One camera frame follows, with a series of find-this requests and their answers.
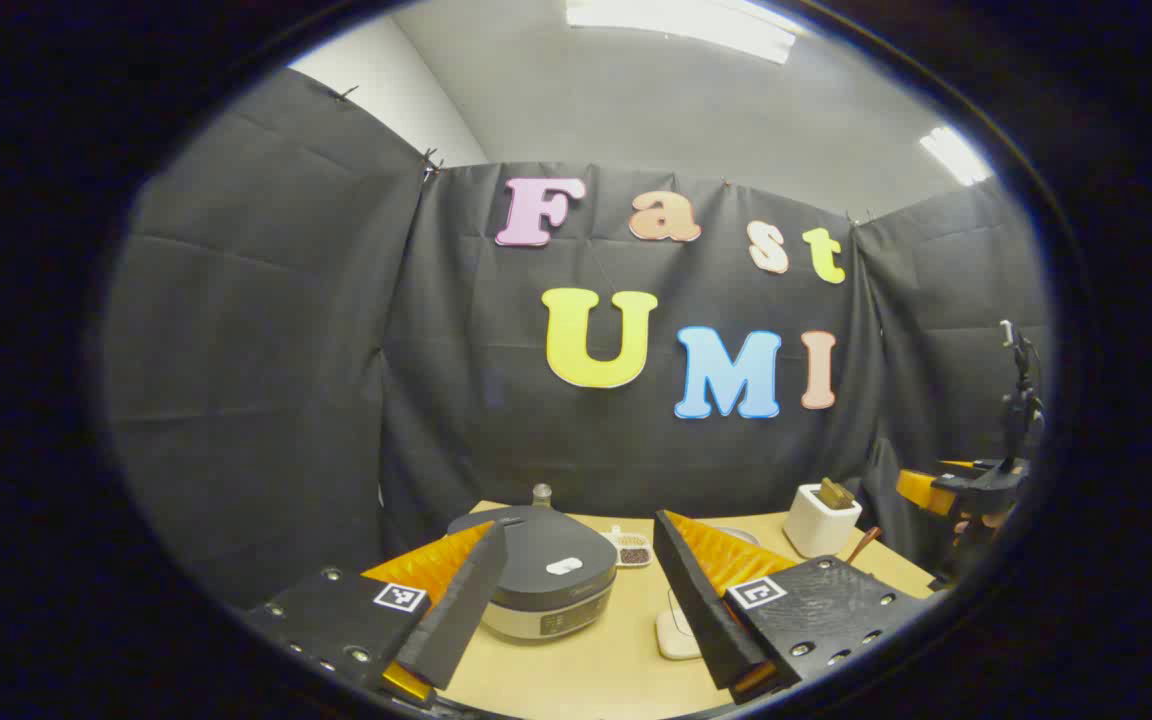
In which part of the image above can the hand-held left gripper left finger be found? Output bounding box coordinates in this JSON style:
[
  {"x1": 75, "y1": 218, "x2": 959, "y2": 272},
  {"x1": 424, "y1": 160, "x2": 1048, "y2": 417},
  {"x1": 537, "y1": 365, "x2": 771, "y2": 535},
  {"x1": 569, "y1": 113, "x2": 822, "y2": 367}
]
[{"x1": 241, "y1": 520, "x2": 509, "y2": 706}]

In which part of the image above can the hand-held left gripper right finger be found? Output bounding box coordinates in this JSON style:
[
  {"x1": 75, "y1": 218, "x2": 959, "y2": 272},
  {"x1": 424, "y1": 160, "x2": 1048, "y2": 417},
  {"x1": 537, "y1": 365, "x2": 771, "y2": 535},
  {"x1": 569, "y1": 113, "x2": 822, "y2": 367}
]
[{"x1": 653, "y1": 510, "x2": 927, "y2": 706}]

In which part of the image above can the dark grey rice cooker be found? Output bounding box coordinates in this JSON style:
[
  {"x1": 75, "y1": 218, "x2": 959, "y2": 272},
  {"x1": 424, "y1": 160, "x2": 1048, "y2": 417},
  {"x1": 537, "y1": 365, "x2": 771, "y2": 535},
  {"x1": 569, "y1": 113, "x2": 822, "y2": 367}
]
[{"x1": 446, "y1": 505, "x2": 619, "y2": 643}]

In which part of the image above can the clear plastic container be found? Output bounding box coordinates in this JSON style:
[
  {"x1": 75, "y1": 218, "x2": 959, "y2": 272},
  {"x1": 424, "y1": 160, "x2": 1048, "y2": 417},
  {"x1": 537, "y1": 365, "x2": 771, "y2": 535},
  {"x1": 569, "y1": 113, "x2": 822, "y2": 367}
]
[{"x1": 656, "y1": 588, "x2": 707, "y2": 661}]

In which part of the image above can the white divided grain dish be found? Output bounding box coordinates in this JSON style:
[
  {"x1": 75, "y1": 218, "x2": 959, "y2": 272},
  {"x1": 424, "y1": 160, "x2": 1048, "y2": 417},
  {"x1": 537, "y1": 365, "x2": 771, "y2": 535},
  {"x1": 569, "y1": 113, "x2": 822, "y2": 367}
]
[{"x1": 604, "y1": 525, "x2": 654, "y2": 569}]

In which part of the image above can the white toaster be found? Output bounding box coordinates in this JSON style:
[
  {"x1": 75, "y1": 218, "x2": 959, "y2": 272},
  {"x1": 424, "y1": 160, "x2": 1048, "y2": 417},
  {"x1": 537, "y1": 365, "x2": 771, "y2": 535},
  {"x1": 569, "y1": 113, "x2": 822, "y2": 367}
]
[{"x1": 783, "y1": 478, "x2": 864, "y2": 559}]

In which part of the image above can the ceiling light panel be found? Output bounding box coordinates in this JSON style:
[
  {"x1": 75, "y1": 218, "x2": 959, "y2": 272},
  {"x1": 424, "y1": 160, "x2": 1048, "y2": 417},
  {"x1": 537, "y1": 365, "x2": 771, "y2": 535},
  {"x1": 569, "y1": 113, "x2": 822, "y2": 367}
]
[{"x1": 921, "y1": 125, "x2": 994, "y2": 186}]

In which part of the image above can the black backdrop cloth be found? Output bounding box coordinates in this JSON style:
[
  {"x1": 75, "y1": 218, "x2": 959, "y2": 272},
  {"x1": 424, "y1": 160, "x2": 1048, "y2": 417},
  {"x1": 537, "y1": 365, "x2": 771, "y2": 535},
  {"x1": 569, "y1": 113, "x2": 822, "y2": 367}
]
[{"x1": 101, "y1": 65, "x2": 1052, "y2": 611}]

